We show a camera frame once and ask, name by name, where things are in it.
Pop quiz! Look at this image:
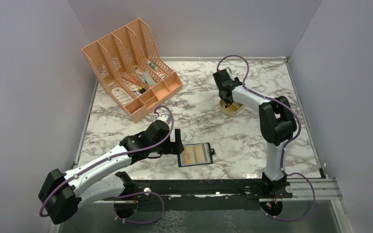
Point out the green white tube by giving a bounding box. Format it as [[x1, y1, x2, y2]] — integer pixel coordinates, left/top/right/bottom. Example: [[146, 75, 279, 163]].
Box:
[[147, 60, 159, 71]]

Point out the orange pen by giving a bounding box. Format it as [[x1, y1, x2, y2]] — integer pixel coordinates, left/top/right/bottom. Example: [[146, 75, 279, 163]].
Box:
[[121, 75, 139, 85]]

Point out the beige oval card tray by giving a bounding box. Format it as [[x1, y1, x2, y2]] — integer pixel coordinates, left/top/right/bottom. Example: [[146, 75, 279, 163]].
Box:
[[219, 100, 245, 117]]

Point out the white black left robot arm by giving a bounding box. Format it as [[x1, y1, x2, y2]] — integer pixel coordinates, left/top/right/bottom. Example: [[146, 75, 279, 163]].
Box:
[[38, 115, 183, 224]]

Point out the black leather card holder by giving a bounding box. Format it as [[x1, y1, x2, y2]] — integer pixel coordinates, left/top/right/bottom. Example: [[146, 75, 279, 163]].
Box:
[[177, 142, 216, 167]]

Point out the orange plastic desk organizer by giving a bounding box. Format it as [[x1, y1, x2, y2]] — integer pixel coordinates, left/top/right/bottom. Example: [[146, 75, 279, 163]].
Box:
[[82, 18, 183, 123]]

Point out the gold credit card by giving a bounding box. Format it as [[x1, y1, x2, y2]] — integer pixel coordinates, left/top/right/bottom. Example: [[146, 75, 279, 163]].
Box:
[[182, 147, 196, 165], [194, 143, 210, 164]]

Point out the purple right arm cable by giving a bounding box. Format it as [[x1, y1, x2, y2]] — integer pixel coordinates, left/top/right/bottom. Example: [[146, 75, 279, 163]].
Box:
[[216, 55, 316, 222]]

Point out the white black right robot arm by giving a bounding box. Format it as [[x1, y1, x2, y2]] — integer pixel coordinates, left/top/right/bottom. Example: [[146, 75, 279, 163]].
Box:
[[213, 68, 297, 198]]

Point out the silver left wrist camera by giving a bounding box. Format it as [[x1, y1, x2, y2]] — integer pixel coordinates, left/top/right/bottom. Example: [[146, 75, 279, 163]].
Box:
[[156, 114, 171, 125]]

